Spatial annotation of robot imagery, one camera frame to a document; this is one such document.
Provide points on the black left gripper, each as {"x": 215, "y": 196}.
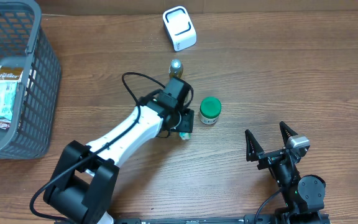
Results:
{"x": 188, "y": 124}

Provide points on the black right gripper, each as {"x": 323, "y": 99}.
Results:
{"x": 272, "y": 157}

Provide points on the Kleenex tissue pack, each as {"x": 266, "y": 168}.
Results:
{"x": 185, "y": 136}

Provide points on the green lid jar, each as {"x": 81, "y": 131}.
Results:
{"x": 210, "y": 110}

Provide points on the yellow liquid bottle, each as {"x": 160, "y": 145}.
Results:
{"x": 176, "y": 68}

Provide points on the brown teal snack bag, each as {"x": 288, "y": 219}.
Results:
{"x": 9, "y": 80}

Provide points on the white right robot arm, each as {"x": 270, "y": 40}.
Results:
{"x": 303, "y": 196}

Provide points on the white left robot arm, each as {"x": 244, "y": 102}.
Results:
{"x": 85, "y": 176}

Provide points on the white barcode scanner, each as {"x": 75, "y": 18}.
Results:
{"x": 179, "y": 28}

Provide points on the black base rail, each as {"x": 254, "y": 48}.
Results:
{"x": 216, "y": 220}

